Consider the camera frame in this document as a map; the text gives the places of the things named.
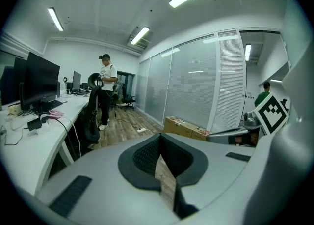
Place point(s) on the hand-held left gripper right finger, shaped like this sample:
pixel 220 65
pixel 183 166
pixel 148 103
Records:
pixel 216 167

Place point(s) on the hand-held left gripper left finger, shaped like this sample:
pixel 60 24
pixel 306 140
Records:
pixel 98 170

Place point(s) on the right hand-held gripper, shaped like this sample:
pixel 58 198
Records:
pixel 271 113

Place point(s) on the large closed cardboard carton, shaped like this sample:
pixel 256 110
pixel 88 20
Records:
pixel 201 133
pixel 179 125

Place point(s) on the glass partition with white blinds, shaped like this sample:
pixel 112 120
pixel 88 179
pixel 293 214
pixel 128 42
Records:
pixel 193 84

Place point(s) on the black mesh office chair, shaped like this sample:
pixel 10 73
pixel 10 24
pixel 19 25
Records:
pixel 92 111

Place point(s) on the white power strip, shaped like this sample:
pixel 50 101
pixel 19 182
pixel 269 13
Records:
pixel 142 130

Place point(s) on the pink packet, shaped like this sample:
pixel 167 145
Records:
pixel 56 114

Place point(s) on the white table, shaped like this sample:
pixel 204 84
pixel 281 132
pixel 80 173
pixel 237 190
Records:
pixel 24 150

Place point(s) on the black charging dock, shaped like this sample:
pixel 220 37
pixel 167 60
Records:
pixel 34 124

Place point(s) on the black keyboard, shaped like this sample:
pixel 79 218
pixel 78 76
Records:
pixel 52 104

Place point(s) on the dark glass door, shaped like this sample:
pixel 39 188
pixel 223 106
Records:
pixel 126 84

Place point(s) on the pale yellow soft toy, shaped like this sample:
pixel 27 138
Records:
pixel 13 109

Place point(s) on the large black monitor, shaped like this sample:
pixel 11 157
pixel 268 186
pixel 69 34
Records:
pixel 41 79

